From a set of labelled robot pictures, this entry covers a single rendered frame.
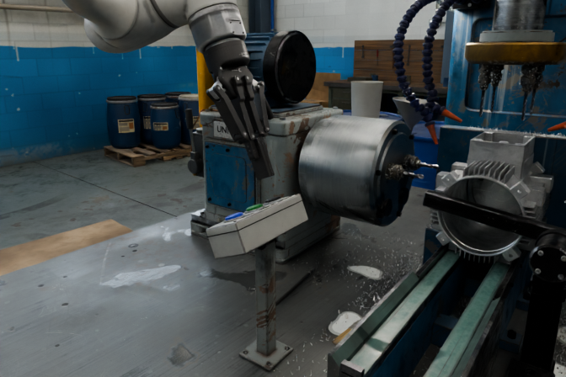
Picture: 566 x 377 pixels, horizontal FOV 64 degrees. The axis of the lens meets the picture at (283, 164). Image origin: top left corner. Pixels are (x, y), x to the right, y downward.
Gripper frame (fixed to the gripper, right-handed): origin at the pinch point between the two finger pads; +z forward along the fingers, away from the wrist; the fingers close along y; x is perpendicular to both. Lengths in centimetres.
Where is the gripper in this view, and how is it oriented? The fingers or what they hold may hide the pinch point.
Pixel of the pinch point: (259, 158)
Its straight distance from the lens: 78.7
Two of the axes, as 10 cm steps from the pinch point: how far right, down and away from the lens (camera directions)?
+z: 3.1, 9.5, 0.1
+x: -7.4, 2.3, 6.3
